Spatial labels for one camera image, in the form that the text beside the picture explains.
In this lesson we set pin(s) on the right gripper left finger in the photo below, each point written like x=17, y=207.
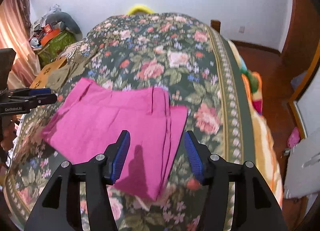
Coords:
x=76, y=189

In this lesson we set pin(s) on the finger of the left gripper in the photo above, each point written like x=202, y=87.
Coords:
x=26, y=92
x=23, y=104

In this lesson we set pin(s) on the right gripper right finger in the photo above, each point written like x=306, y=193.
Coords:
x=255, y=206

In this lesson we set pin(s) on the pink pants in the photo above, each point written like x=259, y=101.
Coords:
x=92, y=117

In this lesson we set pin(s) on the wooden lap desk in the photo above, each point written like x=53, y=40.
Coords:
x=42, y=78

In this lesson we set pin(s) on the pink striped curtain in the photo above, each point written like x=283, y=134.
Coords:
x=15, y=28

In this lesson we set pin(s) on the orange red box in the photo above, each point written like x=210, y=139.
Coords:
x=49, y=36

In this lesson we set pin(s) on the colourful fleece blanket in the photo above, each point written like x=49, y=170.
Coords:
x=265, y=157

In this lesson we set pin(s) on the grey white storage box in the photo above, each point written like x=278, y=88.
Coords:
x=302, y=175

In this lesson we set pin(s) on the olive green garment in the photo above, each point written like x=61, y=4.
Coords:
x=59, y=77

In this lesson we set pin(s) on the striped blanket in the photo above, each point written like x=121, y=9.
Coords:
x=70, y=50

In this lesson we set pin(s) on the grey plush toy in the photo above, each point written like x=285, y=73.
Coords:
x=64, y=21

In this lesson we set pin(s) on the pink slipper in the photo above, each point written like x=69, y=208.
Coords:
x=294, y=138

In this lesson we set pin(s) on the floral green bedspread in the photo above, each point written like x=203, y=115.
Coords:
x=156, y=76

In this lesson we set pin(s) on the brown wooden door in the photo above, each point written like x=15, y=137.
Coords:
x=302, y=37

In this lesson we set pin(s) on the yellow padded bed rail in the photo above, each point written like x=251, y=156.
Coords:
x=139, y=8

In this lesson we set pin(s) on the white wall socket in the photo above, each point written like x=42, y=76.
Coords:
x=242, y=29

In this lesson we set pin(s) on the wooden bed post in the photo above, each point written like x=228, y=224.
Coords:
x=216, y=25

